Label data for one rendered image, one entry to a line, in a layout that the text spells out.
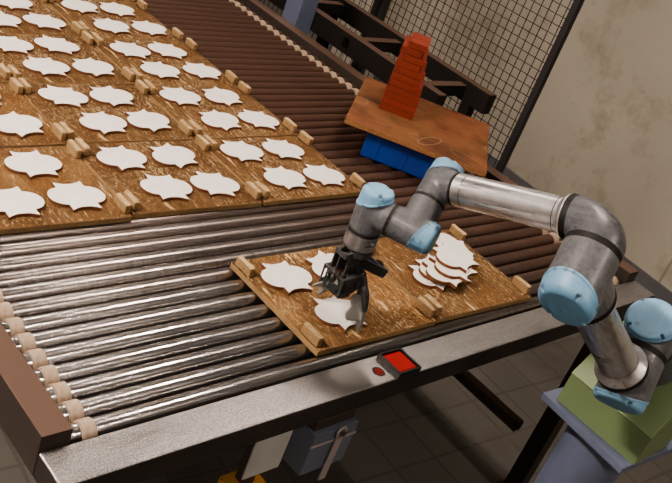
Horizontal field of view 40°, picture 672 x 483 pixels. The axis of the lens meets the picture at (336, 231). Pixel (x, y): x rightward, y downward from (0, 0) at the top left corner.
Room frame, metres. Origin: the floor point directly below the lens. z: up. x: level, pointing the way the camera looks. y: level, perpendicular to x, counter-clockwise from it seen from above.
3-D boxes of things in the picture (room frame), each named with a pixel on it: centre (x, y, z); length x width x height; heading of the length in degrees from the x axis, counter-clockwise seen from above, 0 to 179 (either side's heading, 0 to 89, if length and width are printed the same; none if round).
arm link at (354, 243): (1.82, -0.06, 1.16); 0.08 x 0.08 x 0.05
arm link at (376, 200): (1.82, -0.06, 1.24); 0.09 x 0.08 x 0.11; 75
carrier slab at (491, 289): (2.27, -0.32, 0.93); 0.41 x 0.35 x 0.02; 140
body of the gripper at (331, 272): (1.82, -0.06, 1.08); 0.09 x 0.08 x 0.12; 141
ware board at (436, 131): (3.08, -0.14, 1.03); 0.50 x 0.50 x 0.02; 0
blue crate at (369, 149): (3.02, -0.13, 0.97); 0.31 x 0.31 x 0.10; 0
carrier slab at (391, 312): (1.95, -0.05, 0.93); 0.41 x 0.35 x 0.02; 141
